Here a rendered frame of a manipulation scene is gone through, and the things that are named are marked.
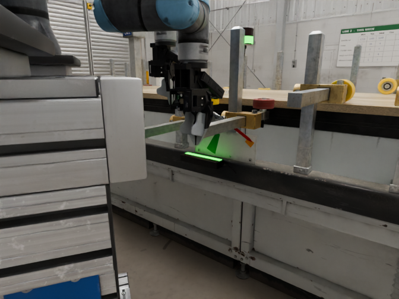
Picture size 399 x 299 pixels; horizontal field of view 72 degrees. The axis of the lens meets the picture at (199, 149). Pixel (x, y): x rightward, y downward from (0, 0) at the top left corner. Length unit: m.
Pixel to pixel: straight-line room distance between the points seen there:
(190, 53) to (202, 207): 1.00
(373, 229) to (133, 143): 0.81
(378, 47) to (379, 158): 7.11
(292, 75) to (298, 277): 7.66
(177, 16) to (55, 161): 0.39
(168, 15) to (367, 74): 7.70
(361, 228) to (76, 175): 0.84
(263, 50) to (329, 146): 8.13
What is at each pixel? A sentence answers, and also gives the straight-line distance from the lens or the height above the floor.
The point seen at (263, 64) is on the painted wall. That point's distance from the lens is 9.09.
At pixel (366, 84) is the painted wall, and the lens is 8.14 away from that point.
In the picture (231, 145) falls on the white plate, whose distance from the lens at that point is 0.98.
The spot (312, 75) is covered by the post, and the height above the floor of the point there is 1.00.
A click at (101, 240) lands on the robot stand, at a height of 0.85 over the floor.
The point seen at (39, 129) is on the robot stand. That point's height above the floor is 0.96.
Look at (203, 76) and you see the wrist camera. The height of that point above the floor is 0.99.
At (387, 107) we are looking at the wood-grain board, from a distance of 1.04.
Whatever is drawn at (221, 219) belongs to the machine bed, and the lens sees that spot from 1.46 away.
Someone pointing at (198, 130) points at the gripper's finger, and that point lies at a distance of 0.71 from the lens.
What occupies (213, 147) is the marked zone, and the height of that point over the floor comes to 0.73.
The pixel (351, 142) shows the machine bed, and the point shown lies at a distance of 1.08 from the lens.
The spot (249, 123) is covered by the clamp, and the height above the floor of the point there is 0.84.
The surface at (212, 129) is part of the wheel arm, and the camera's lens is 0.77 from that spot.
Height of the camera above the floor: 1.00
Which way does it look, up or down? 15 degrees down
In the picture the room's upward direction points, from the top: straight up
